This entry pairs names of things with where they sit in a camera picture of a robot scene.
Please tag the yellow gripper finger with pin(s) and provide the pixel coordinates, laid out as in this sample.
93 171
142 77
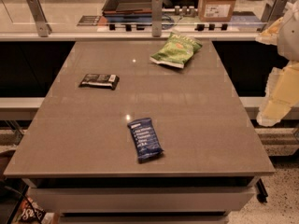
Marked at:
281 94
270 35

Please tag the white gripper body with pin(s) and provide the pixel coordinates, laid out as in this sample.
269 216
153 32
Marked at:
290 34

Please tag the black rxbar chocolate bar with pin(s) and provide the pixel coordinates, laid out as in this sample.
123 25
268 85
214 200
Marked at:
100 81

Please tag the blue rxbar wrapper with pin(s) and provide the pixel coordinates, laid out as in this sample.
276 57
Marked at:
146 141

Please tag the cardboard box with label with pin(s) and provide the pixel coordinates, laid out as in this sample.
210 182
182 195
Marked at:
215 10

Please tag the green chip bag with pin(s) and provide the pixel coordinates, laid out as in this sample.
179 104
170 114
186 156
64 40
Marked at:
177 50

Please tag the open dark orange case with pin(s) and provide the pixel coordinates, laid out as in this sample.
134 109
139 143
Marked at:
117 7

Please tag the grey table base drawers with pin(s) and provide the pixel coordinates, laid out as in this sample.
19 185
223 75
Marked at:
189 205

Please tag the red snack bag on floor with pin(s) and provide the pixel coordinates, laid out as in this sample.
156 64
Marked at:
31 213

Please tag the right metal glass bracket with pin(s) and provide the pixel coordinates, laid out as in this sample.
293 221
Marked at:
272 12

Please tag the metal glass bracket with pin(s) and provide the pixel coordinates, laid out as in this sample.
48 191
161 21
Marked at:
156 16
42 25
272 12

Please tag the middle metal glass bracket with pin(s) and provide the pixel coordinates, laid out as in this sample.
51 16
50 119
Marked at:
156 16

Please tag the left metal glass bracket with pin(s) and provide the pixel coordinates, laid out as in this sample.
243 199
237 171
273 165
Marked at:
42 25

